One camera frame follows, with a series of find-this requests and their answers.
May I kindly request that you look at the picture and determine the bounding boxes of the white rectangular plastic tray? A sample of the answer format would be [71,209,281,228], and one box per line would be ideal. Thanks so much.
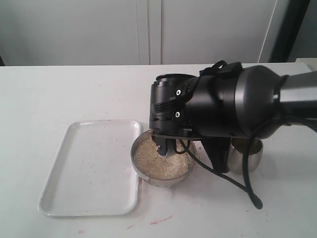
[38,120,142,217]

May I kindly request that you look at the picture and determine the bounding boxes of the small steel cup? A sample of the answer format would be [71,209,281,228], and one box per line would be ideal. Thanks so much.
[229,137,264,174]

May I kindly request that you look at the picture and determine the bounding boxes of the black camera cable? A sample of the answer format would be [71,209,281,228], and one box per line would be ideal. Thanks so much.
[170,116,317,210]

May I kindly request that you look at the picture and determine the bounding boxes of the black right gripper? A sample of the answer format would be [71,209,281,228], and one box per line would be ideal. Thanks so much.
[149,73,231,173]

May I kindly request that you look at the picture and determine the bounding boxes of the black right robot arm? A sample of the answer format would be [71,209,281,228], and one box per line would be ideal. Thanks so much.
[149,61,317,173]

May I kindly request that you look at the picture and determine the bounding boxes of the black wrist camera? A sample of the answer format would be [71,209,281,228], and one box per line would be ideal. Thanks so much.
[151,128,177,158]

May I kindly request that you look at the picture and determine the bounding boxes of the steel bowl of rice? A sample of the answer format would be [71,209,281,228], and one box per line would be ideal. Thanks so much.
[131,130,196,187]

